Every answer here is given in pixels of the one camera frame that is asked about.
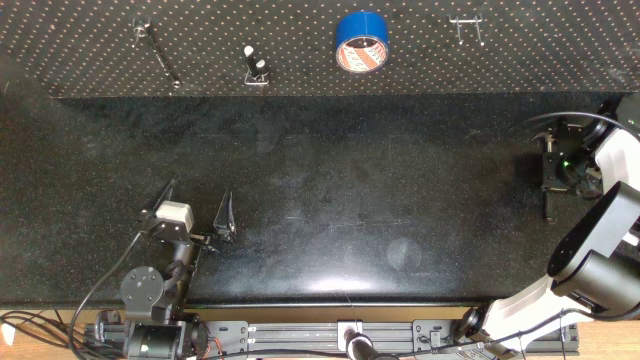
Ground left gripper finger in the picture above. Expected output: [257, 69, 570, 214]
[212, 188, 238, 245]
[148, 178, 178, 213]

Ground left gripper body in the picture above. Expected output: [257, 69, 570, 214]
[138, 209, 222, 254]

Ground wrench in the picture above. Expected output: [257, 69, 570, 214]
[132, 19, 183, 91]

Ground roll of blue tape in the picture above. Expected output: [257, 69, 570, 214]
[334, 10, 391, 75]

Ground hammer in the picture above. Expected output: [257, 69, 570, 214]
[530, 130, 559, 224]

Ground black pegboard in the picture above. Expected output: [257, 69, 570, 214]
[0, 0, 640, 100]

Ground metal hook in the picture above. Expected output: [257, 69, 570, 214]
[447, 13, 487, 48]
[243, 70, 272, 88]
[131, 18, 152, 50]

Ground black and white pliers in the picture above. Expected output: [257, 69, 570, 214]
[242, 44, 272, 96]

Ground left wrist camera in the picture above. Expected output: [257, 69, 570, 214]
[155, 199, 196, 234]

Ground black cable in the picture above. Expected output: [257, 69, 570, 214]
[394, 110, 640, 360]
[67, 230, 145, 360]

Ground mounting rail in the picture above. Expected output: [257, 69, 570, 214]
[82, 308, 581, 360]

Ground bundle of black cables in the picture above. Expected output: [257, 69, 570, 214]
[0, 309, 124, 360]

